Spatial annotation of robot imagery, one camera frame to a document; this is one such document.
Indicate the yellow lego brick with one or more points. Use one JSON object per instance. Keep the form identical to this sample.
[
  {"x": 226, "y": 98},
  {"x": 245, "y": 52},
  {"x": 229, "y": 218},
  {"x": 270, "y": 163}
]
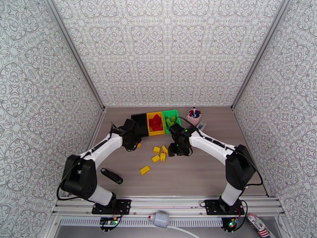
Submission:
[
  {"x": 155, "y": 158},
  {"x": 144, "y": 170},
  {"x": 139, "y": 145},
  {"x": 165, "y": 149},
  {"x": 162, "y": 157},
  {"x": 156, "y": 149}
]

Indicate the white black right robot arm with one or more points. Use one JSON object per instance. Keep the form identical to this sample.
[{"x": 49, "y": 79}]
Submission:
[{"x": 218, "y": 148}]

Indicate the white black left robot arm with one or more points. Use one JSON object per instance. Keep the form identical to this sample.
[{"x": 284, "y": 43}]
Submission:
[{"x": 99, "y": 150}]

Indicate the black plastic bin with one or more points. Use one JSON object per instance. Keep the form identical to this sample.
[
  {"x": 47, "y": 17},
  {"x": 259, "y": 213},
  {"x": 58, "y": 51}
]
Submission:
[{"x": 142, "y": 124}]

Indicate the green plastic bin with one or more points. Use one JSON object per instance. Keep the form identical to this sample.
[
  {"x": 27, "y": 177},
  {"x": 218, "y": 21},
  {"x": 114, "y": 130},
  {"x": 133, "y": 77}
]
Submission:
[{"x": 166, "y": 129}]

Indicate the yellow plastic bin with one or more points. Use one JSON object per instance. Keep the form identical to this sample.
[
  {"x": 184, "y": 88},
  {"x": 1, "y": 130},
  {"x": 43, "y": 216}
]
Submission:
[{"x": 156, "y": 132}]

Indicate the pink cup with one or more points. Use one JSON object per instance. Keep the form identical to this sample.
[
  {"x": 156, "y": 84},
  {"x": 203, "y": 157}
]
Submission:
[{"x": 194, "y": 120}]

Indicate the small white grey box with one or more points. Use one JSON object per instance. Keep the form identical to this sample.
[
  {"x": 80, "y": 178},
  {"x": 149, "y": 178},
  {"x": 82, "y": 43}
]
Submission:
[{"x": 202, "y": 125}]

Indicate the purple marker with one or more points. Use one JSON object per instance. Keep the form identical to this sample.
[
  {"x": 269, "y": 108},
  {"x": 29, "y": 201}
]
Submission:
[{"x": 197, "y": 113}]

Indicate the white power adapter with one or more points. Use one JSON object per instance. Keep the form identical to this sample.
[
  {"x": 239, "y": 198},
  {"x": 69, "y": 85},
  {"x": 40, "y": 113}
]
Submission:
[{"x": 160, "y": 219}]

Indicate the circuit board with green light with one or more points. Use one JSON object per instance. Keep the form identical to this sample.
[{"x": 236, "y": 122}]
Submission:
[{"x": 232, "y": 224}]

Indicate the printed snack bag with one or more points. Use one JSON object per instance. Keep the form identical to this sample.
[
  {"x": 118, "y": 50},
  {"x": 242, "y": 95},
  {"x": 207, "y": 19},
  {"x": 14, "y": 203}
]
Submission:
[{"x": 258, "y": 227}]

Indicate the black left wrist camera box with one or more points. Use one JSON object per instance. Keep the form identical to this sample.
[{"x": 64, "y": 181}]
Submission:
[{"x": 129, "y": 127}]

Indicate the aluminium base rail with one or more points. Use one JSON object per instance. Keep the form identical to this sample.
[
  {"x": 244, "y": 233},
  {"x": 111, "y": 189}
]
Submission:
[{"x": 168, "y": 203}]

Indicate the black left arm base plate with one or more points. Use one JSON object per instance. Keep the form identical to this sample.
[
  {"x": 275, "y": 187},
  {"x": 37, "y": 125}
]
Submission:
[{"x": 122, "y": 206}]

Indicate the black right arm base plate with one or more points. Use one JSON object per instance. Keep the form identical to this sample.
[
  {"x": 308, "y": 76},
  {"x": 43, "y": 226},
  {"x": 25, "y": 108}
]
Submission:
[{"x": 213, "y": 207}]

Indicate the aluminium frame post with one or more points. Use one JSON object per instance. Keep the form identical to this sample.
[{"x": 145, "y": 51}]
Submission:
[
  {"x": 74, "y": 50},
  {"x": 260, "y": 51}
]

